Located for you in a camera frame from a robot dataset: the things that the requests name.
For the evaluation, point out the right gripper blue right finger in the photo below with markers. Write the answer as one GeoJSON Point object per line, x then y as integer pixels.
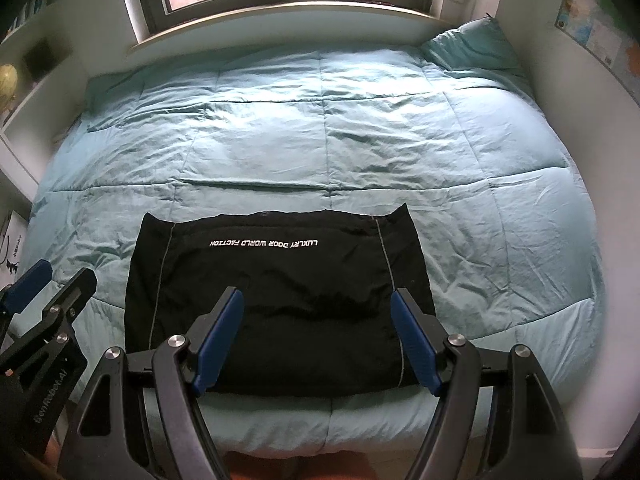
{"type": "Point", "coordinates": [407, 318]}

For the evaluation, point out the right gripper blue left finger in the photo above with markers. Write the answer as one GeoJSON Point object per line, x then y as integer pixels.
{"type": "Point", "coordinates": [212, 337]}

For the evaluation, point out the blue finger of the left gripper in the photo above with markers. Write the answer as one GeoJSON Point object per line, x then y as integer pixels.
{"type": "Point", "coordinates": [17, 296]}

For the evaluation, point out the black garment with white lettering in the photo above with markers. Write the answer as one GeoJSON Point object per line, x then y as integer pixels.
{"type": "Point", "coordinates": [316, 288]}

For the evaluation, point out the white poster with black drawing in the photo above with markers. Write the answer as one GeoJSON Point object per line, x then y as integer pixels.
{"type": "Point", "coordinates": [13, 234]}

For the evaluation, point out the light teal quilted duvet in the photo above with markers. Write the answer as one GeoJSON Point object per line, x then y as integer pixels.
{"type": "Point", "coordinates": [505, 222]}

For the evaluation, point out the yellow-green globe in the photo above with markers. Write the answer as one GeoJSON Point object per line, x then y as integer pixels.
{"type": "Point", "coordinates": [8, 85]}

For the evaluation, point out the teal pillow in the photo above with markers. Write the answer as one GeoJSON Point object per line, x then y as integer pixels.
{"type": "Point", "coordinates": [475, 45]}

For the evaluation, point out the white wall shelf unit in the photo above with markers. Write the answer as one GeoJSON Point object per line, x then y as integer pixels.
{"type": "Point", "coordinates": [48, 98]}

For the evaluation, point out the world map wall poster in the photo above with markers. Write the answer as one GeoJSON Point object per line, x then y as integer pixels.
{"type": "Point", "coordinates": [600, 29]}

